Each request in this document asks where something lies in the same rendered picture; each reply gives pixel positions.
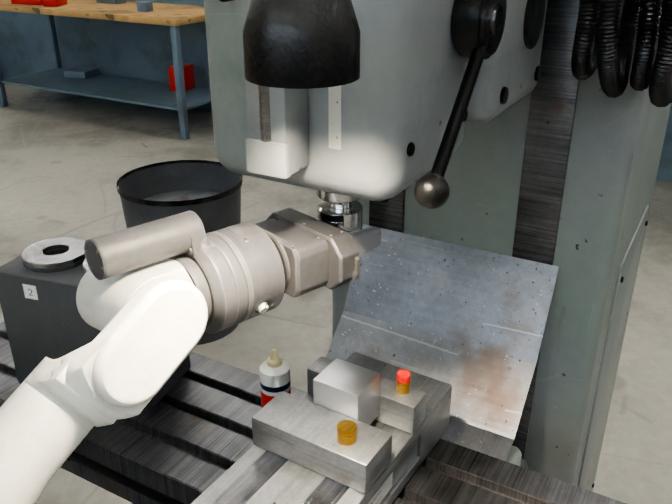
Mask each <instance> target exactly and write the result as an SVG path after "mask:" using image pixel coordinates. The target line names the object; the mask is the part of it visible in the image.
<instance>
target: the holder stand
mask: <svg viewBox="0 0 672 504"><path fill-rule="evenodd" d="M85 241H86V240H83V239H80V238H77V237H58V238H49V239H46V240H42V241H39V242H36V243H34V244H32V245H30V246H28V247H27V248H26V249H24V250H23V252H22V254H21V255H19V256H18V257H16V258H14V259H13V260H11V261H9V262H7V263H6V264H4V265H2V266H1V267H0V304H1V309H2V313H3V317H4V322H5V326H6V330H7V335H8V339H9V343H10V348H11V352H12V356H13V360H14V365H15V369H16V373H17V378H18V382H19V383H20V384H22V382H23V381H24V380H25V379H26V378H27V377H28V376H29V374H30V373H31V372H32V371H33V370H34V369H35V368H36V367H37V366H38V364H39V363H40V362H41V361H42V360H43V359H44V358H45V357H48V358H51V359H58V358H60V357H63V356H65V355H67V354H69V353H71V352H72V351H74V350H76V349H78V348H80V347H82V346H83V347H84V345H86V344H88V343H90V342H92V341H93V340H94V339H95V338H96V337H97V335H98V334H99V333H100V332H101V331H100V330H98V329H96V328H94V327H92V326H90V325H89V324H88V323H86V322H85V321H84V319H83V318H82V317H81V315H80V313H79V311H78V308H77V304H76V293H77V289H78V285H79V283H80V281H81V279H82V278H83V276H84V275H85V273H86V272H87V271H88V270H89V267H88V264H87V261H86V258H85V253H84V244H85ZM189 369H190V356H189V355H188V356H187V357H186V358H185V360H184V361H183V362H182V363H181V365H180V366H179V367H178V368H177V370H176V371H175V372H174V373H173V375H172V376H171V377H170V378H169V380H168V381H167V382H166V383H165V384H164V386H163V387H162V388H161V389H160V391H159V392H158V393H157V394H156V395H155V396H154V397H153V398H152V399H151V400H150V402H149V403H148V404H147V405H146V407H145V408H144V409H143V410H142V413H149V412H150V411H151V410H152V409H153V408H154V407H155V406H156V405H157V404H158V403H159V401H160V400H161V399H162V398H163V397H164V396H165V395H166V394H167V393H168V392H169V390H170V389H171V388H172V387H173V386H174V385H175V384H176V383H177V382H178V381H179V380H180V378H181V377H182V376H183V375H184V374H185V373H186V372H187V371H188V370H189Z"/></svg>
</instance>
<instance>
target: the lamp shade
mask: <svg viewBox="0 0 672 504"><path fill-rule="evenodd" d="M360 33H361V32H360V28H359V25H358V21H357V18H356V15H355V11H354V8H353V4H352V1H351V0H251V1H250V5H249V9H248V13H247V17H246V21H245V25H244V29H243V51H244V70H245V79H246V80H247V81H248V82H250V83H253V84H257V85H261V86H266V87H274V88H287V89H313V88H327V87H335V86H341V85H345V84H349V83H352V82H355V81H357V80H358V79H359V78H360Z"/></svg>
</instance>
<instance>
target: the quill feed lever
mask: <svg viewBox="0 0 672 504"><path fill-rule="evenodd" d="M506 7H507V1H506V0H454V5H453V10H452V17H451V38H452V43H453V46H454V49H455V50H456V51H457V53H458V55H459V56H460V57H466V58H469V61H468V64H467V67H466V70H465V73H464V76H463V79H462V82H461V85H460V88H459V91H458V94H457V97H456V100H455V102H454V105H453V108H452V111H451V114H450V117H449V120H448V123H447V126H446V129H445V132H444V135H443V138H442V141H441V144H440V147H439V149H438V152H437V155H436V158H435V161H434V164H433V167H432V170H431V173H430V174H426V175H424V176H422V177H421V178H420V179H419V180H418V181H417V182H416V184H415V187H414V197H415V199H416V201H417V202H418V204H419V205H421V206H422V207H424V208H426V209H437V208H439V207H441V206H443V205H444V204H445V203H446V201H447V200H448V197H449V193H450V189H449V185H448V183H447V181H446V180H445V179H444V176H445V173H446V170H447V167H448V164H449V161H450V158H451V155H452V152H453V149H454V146H455V143H456V140H457V137H458V134H459V131H460V128H461V125H462V122H463V119H464V116H465V113H466V110H467V107H468V104H469V101H470V98H471V95H472V92H473V89H474V86H475V83H476V80H477V77H478V74H479V71H480V68H481V65H482V62H483V59H488V58H489V57H490V56H491V55H493V54H494V53H495V52H496V50H497V48H498V46H499V44H500V41H501V38H502V35H503V31H504V26H505V20H506Z"/></svg>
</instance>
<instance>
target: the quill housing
mask: <svg viewBox="0 0 672 504"><path fill-rule="evenodd" d="M351 1H352V4H353V8H354V11H355V15H356V18H357V21H358V25H359V28H360V32H361V33H360V78H359V79H358V80H357V81H355V82H352V83H349V84H345V85H341V86H335V87H327V88H313V89H307V102H308V160H309V163H308V165H307V167H305V168H303V169H301V170H299V171H297V172H295V173H294V174H292V175H291V176H290V177H288V178H286V179H282V178H277V177H272V176H267V175H262V174H257V173H252V172H248V171H247V160H246V142H245V140H246V138H248V122H247V103H246V85H245V70H244V51H243V29H242V11H241V0H234V1H228V2H221V1H219V0H204V11H205V24H206V37H207V51H208V64H209V77H210V90H211V104H212V117H213V130H214V143H215V150H216V154H217V157H218V159H219V161H220V162H221V164H222V165H223V166H224V167H226V168H227V169H228V170H230V171H232V172H235V173H237V174H241V175H246V176H251V177H256V178H261V179H266V180H271V181H276V182H281V183H286V184H291V185H296V186H301V187H306V188H311V189H316V190H321V191H326V192H331V193H336V194H341V195H346V196H351V197H356V198H361V199H366V200H371V201H383V200H386V199H389V198H392V197H395V196H396V195H397V194H399V193H400V192H401V191H403V190H404V189H406V188H407V187H408V186H410V185H411V184H412V183H414V182H415V181H417V180H418V179H419V178H421V177H422V176H423V175H425V174H426V173H427V172H429V171H430V170H432V167H433V164H434V161H435V158H436V155H437V152H438V149H439V147H440V144H441V141H442V138H443V135H444V132H445V129H446V126H447V123H448V120H449V117H450V114H451V111H452V108H453V105H454V102H455V100H456V97H457V94H458V91H459V88H460V85H461V82H462V79H463V76H464V73H465V70H466V67H467V64H468V61H469V58H466V57H460V56H459V55H458V53H457V51H456V50H455V49H454V46H453V43H452V38H451V17H452V10H453V5H454V0H351Z"/></svg>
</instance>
